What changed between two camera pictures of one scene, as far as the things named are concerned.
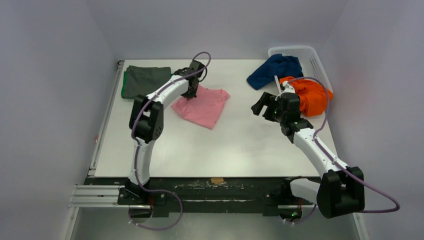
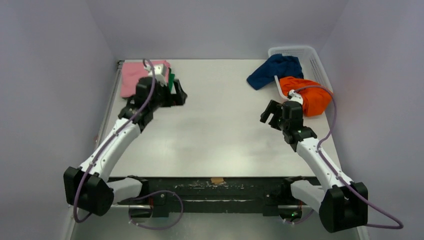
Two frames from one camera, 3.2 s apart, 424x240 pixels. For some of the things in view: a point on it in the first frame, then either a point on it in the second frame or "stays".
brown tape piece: x=215 y=180 stays
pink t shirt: x=204 y=108 to x=132 y=71
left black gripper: x=190 y=95 to x=176 y=99
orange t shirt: x=312 y=97 stays
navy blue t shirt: x=281 y=65 stays
